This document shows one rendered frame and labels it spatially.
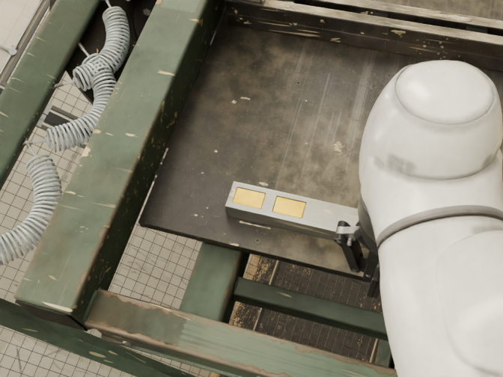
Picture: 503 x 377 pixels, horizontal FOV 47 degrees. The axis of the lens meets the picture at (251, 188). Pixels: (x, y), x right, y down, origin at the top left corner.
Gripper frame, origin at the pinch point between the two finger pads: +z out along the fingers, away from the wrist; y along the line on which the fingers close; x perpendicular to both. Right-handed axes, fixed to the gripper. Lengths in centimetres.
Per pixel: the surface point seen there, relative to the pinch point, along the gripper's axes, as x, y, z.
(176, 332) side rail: -11.9, -26.7, 10.3
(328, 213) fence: 13.4, -9.1, 11.4
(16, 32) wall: 268, -345, 314
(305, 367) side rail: -11.8, -6.8, 10.4
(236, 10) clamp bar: 53, -37, 11
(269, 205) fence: 12.5, -18.8, 11.4
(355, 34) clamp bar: 53, -12, 12
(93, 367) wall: 19, -201, 441
